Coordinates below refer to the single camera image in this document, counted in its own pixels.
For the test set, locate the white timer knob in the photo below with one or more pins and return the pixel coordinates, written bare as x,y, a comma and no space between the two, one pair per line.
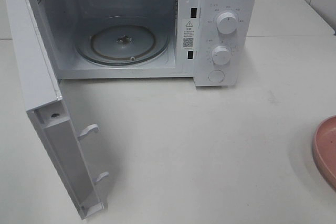
221,55

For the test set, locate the white upper power knob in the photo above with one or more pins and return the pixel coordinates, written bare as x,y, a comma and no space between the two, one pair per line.
227,22

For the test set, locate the pink round plate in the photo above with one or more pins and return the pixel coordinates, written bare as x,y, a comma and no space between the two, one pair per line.
323,149

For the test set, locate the white round door button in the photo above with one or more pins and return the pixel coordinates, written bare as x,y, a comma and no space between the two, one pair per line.
216,76

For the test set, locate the white microwave door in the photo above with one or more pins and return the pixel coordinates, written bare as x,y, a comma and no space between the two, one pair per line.
45,106

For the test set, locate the glass microwave turntable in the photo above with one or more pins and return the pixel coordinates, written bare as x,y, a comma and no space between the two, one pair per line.
121,40

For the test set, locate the white microwave oven body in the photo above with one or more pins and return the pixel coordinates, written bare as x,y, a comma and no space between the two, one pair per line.
63,17

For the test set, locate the white warning label sticker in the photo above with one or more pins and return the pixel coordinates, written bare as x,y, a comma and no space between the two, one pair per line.
188,33

